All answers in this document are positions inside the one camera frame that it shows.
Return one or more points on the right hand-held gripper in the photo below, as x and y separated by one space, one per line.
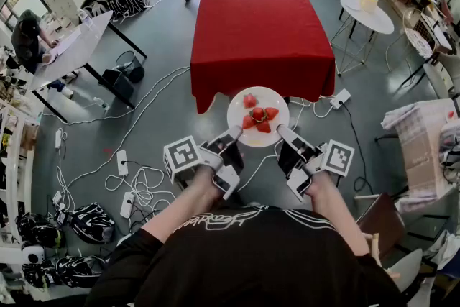
338 158

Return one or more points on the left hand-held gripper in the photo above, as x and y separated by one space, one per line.
181 156

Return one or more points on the red strawberry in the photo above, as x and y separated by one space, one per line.
248 122
264 127
272 113
249 101
258 114

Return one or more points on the white round plate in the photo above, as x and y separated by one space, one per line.
269 97

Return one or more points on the person's right forearm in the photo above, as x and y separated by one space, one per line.
334 214

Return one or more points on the person's left forearm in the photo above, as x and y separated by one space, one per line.
179 206

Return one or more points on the red cloth covered table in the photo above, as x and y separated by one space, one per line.
262 32

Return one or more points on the white power strip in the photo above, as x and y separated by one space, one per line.
340 99
127 205
122 162

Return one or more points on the person's black shirt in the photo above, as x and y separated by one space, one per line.
251 262

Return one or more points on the brown wooden chair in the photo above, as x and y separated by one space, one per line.
382 223

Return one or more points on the checked cloth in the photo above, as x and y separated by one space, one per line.
413 118

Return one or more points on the black mesh waste bin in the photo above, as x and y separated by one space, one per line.
132 70

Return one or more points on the black box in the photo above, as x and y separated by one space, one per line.
115 83

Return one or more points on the tall cardboard box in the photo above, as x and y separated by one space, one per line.
426 169

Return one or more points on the clear plastic bottle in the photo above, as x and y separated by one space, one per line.
101 103
85 18

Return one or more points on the round white side table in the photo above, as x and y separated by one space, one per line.
375 21

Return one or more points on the black-white patterned helmet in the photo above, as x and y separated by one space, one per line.
39 231
91 224
79 271
36 275

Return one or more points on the white plastic chair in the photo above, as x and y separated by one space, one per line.
440 79

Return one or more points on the pale yellow bottle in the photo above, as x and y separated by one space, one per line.
369 3

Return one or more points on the grey desk with black legs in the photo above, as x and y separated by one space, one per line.
79 52

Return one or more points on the pile of black patterned bags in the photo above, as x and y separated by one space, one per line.
118 3

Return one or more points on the white paper sheets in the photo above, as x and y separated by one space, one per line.
64 46

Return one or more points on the white shelf unit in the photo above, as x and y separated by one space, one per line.
13 169

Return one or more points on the white round device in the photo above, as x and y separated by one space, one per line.
33 254

